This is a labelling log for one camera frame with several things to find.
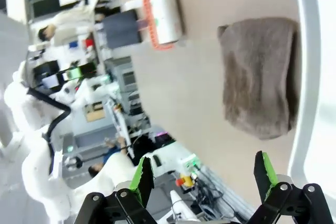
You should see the silver metal tray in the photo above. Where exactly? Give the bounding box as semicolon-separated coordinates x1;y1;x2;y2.
287;0;336;186

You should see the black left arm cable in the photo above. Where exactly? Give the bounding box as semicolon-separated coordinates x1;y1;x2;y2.
26;87;73;178

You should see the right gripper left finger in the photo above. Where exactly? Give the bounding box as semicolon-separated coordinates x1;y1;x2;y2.
75;156;159;224

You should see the red emergency stop button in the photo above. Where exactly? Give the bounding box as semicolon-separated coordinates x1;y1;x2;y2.
175;173;196;190

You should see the white box with green light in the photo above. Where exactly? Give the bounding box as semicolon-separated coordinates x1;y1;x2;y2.
180;155;202;170

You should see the pink white lint roller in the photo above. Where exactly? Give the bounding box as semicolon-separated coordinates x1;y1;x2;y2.
136;0;186;51

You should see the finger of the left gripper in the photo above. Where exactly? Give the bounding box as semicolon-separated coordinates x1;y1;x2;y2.
101;9;144;50

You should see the grey cable bundle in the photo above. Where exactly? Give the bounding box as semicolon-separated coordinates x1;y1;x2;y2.
193;170;238;220

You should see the seated person in white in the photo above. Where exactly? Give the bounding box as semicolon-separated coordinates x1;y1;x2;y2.
37;7;95;48

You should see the dark haired person in white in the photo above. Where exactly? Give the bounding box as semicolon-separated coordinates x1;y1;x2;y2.
88;152;143;191

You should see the white tapered machine part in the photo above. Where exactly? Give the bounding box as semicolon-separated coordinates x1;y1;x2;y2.
169;189;201;222

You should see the grey equipment rack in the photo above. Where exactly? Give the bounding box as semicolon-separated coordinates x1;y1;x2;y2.
104;56;148;128

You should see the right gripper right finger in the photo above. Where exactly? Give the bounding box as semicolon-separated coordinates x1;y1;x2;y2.
247;151;331;224

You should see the brown towel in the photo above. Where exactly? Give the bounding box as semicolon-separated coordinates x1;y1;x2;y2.
217;17;300;141

